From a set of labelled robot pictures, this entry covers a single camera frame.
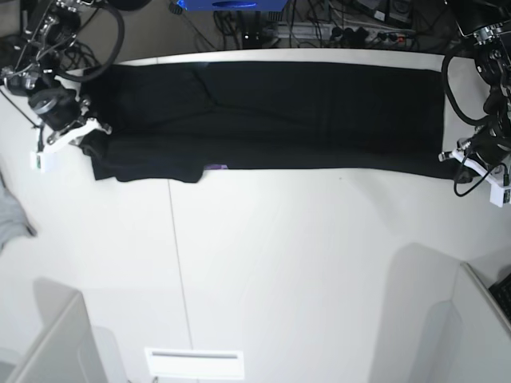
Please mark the black T-shirt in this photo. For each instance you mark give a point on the black T-shirt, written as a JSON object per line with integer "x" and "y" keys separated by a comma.
{"x": 176, "y": 121}

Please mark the white partition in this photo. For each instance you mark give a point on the white partition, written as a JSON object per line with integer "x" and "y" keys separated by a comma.
{"x": 65, "y": 349}
{"x": 467, "y": 338}

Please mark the white partition right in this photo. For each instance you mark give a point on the white partition right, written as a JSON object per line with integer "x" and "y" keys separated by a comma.
{"x": 467, "y": 338}

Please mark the black keyboard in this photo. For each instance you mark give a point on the black keyboard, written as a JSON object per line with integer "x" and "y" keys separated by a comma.
{"x": 501, "y": 292}

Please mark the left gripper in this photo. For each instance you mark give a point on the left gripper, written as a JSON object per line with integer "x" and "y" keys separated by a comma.
{"x": 490, "y": 144}

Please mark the blue box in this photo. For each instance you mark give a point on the blue box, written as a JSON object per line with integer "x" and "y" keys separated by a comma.
{"x": 232, "y": 5}

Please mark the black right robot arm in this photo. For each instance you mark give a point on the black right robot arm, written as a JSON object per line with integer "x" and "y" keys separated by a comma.
{"x": 31, "y": 68}

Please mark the grey cloth at left edge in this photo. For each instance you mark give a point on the grey cloth at left edge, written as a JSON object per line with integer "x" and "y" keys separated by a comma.
{"x": 14, "y": 220}

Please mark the white partition left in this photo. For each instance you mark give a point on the white partition left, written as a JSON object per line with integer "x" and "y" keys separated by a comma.
{"x": 65, "y": 349}

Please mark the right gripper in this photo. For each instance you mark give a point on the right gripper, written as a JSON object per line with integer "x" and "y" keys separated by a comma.
{"x": 62, "y": 109}

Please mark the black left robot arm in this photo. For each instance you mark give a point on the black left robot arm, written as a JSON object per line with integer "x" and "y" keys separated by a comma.
{"x": 482, "y": 25}

